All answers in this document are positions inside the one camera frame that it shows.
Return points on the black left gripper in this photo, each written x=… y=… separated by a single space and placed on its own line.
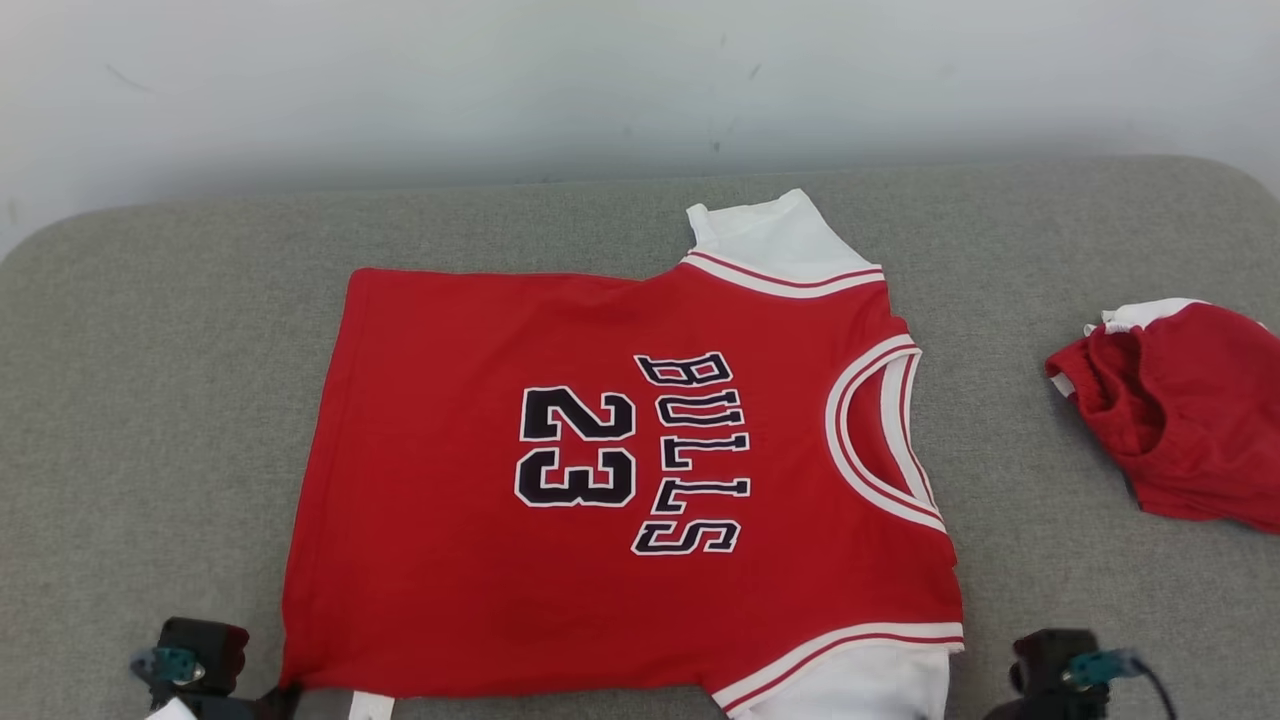
x=232 y=708

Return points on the red Bulls 23 jersey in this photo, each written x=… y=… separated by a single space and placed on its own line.
x=450 y=600

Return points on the red shorts with white stripe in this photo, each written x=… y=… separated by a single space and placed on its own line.
x=1190 y=420

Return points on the white paper tag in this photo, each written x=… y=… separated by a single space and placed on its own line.
x=172 y=712

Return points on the grey fabric sofa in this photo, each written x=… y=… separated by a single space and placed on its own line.
x=150 y=400

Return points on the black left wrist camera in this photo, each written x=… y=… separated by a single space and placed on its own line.
x=215 y=650

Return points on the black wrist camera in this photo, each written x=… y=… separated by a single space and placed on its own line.
x=215 y=650
x=1040 y=670

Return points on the teal left camera connector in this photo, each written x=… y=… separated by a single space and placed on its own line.
x=175 y=665

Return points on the teal camera connector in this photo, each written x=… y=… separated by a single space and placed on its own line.
x=175 y=665
x=1095 y=668

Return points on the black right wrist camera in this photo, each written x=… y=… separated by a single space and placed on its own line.
x=1040 y=670

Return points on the teal right camera connector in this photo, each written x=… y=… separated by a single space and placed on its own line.
x=1095 y=668

